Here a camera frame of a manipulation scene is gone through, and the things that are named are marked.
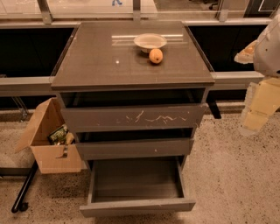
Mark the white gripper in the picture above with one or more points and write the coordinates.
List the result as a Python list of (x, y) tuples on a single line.
[(269, 52)]

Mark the grey bottom drawer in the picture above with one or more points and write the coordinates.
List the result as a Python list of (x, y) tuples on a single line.
[(132, 186)]

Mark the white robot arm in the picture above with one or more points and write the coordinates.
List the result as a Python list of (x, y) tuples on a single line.
[(267, 58)]

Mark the scratched grey top drawer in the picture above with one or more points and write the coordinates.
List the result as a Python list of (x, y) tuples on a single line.
[(133, 110)]

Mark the grey drawer cabinet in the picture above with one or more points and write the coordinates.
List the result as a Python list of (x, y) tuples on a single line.
[(106, 50)]

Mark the grey middle drawer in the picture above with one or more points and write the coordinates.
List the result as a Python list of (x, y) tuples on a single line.
[(135, 143)]

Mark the orange fruit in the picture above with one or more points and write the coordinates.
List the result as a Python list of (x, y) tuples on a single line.
[(156, 56)]

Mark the white ceramic bowl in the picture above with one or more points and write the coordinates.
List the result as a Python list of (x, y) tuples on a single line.
[(148, 41)]

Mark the green snack packet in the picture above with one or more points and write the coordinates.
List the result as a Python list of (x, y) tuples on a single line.
[(58, 136)]

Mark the open cardboard box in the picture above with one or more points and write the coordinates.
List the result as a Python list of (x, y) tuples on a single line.
[(46, 119)]

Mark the black floor stand leg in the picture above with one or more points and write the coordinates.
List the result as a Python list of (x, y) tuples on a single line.
[(29, 173)]

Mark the grey window ledge rail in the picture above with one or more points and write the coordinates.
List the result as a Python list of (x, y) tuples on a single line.
[(31, 86)]

